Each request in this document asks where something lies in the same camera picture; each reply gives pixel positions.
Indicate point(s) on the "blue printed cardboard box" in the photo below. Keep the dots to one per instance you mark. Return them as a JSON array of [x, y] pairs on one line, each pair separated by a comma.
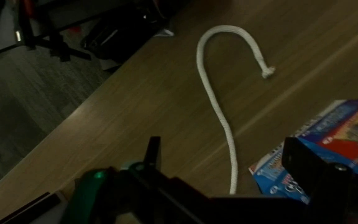
[[344, 132]]

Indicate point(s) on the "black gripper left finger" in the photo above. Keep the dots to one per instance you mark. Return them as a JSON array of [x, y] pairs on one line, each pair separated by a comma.
[[117, 203]]

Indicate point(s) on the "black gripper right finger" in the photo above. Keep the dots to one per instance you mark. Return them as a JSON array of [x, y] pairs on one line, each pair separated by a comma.
[[335, 194]]

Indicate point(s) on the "black bag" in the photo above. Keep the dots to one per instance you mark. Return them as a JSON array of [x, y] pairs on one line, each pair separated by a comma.
[[117, 35]]

